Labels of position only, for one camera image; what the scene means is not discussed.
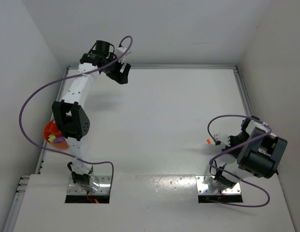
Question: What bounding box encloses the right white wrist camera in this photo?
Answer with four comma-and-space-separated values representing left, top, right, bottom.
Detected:
213, 132, 230, 146

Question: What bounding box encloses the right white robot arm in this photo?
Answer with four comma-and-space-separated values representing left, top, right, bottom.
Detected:
211, 116, 288, 189

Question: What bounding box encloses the black base cable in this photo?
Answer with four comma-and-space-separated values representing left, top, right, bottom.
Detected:
209, 159, 219, 181

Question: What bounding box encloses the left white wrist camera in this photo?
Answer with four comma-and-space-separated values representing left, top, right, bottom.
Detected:
114, 47, 131, 63

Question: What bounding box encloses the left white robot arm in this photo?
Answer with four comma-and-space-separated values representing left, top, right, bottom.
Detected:
52, 41, 131, 192

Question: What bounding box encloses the purple lego brick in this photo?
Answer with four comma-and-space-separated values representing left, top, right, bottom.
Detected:
53, 136, 65, 143

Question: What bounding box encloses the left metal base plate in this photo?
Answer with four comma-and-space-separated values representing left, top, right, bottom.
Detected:
67, 176, 111, 195

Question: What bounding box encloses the orange divided container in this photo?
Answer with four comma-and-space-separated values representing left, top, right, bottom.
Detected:
43, 119, 69, 149

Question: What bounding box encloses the lime green lego brick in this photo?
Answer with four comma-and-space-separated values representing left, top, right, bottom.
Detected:
48, 134, 56, 143

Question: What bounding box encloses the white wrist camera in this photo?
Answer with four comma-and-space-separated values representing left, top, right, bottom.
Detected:
114, 47, 131, 63
213, 132, 230, 146

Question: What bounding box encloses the metal base plate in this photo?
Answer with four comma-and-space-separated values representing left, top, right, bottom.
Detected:
195, 175, 241, 196
67, 176, 111, 195

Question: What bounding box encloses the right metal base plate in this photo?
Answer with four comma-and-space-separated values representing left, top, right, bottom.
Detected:
195, 175, 241, 196

